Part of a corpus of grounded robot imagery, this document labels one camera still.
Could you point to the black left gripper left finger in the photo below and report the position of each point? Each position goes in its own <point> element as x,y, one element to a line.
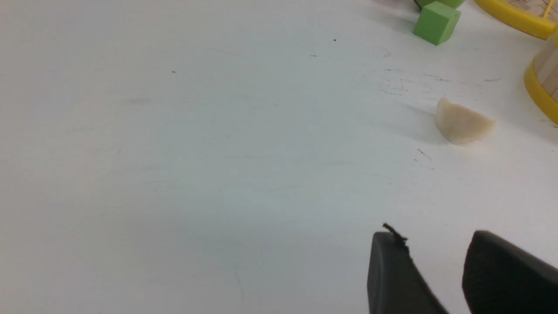
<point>395,285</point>

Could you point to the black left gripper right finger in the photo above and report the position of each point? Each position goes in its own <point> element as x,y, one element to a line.
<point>501,278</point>

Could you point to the white dumpling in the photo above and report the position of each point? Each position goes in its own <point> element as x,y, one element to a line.
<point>460,125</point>

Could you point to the yellow bamboo steamer tray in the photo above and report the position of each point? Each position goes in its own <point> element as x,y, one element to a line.
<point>541,78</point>

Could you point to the yellow bamboo steamer lid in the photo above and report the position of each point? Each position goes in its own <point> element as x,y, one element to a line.
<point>537,18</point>

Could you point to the green cube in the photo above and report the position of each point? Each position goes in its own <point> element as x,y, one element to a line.
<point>436,23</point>

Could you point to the green toy watermelon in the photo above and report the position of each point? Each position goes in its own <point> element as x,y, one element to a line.
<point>451,3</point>

